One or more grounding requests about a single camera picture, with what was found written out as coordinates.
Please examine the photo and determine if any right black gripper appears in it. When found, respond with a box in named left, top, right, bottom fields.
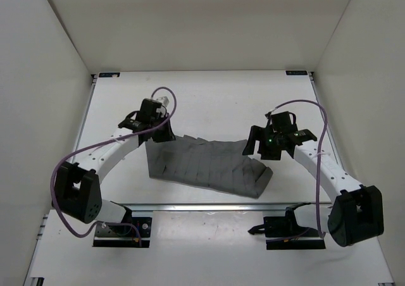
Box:
left=244, top=126, right=282, bottom=161

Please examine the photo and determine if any grey pleated skirt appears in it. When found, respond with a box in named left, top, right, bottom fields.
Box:
left=146, top=135, right=273, bottom=199

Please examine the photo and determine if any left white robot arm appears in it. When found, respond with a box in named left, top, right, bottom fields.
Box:
left=50, top=109, right=174, bottom=239

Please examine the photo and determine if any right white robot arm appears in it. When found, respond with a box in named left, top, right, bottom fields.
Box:
left=243, top=125, right=384, bottom=247

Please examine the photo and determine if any right blue label sticker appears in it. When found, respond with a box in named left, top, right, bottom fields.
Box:
left=285, top=70, right=308, bottom=76

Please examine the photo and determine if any blue label sticker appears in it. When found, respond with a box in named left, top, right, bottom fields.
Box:
left=98, top=72, right=120, bottom=78
left=285, top=70, right=308, bottom=76

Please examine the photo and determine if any left blue label sticker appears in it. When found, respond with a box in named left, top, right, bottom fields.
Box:
left=98, top=72, right=120, bottom=78

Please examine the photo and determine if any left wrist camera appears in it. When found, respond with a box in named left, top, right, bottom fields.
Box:
left=135, top=97, right=168, bottom=124

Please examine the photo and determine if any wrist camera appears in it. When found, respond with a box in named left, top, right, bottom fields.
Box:
left=135, top=97, right=168, bottom=124
left=268, top=111, right=297, bottom=133

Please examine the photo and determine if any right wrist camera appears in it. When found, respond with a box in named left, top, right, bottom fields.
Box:
left=268, top=111, right=297, bottom=133

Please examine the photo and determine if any aluminium table rail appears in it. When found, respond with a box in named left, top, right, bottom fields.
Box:
left=126, top=202, right=333, bottom=213

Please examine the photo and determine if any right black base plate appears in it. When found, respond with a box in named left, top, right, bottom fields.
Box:
left=263, top=216, right=326, bottom=251

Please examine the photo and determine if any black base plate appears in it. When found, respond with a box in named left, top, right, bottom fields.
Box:
left=263, top=216, right=326, bottom=251
left=92, top=214, right=153, bottom=249

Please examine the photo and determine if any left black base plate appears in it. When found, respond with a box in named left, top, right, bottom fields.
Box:
left=92, top=214, right=153, bottom=249

